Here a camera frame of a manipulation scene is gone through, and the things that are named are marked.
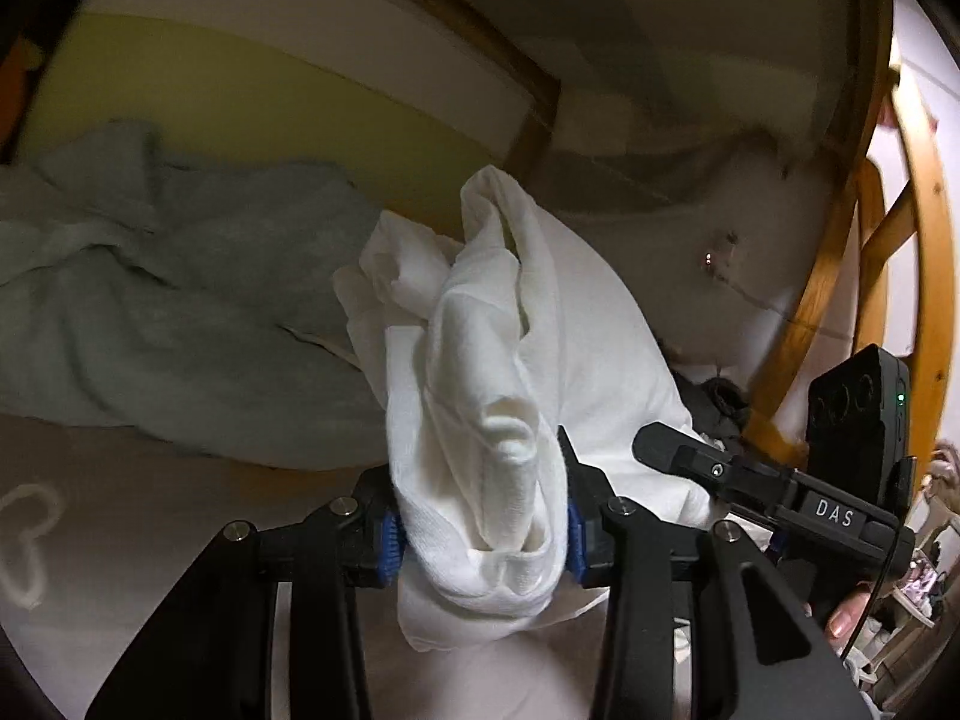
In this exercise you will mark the yellow-green mattress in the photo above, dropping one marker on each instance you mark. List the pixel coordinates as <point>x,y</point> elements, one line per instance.
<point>234,101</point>

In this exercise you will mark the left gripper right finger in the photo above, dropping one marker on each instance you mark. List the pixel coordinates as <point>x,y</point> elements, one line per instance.
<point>589,556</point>

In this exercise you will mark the person's right hand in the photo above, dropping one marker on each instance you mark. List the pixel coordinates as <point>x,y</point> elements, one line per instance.
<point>842,621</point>

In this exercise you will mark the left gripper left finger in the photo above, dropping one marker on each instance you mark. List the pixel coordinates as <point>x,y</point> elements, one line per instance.
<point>381,543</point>

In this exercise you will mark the light blue crumpled blanket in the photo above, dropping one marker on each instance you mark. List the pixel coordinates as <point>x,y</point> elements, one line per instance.
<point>190,301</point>

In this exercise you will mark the orange carrot plush toy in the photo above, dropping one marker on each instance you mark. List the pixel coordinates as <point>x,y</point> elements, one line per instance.
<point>20,69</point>

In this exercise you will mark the black gripper-mounted camera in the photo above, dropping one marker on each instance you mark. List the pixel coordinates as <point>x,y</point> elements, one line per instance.
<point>856,431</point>

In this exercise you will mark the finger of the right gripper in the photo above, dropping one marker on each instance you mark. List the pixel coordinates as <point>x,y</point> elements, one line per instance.
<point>671,452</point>

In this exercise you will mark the white t-shirt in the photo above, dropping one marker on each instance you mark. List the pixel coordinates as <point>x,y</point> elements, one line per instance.
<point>493,355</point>

